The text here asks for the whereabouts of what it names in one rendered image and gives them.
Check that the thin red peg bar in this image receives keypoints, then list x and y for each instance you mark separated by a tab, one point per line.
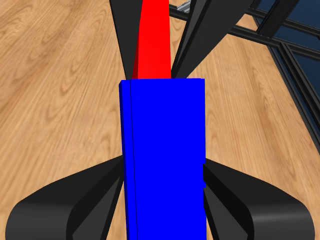
155	45

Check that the blue hollow socket block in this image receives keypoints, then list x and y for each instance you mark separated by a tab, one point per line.
165	162

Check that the black table frame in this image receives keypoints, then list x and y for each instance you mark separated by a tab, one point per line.
275	41

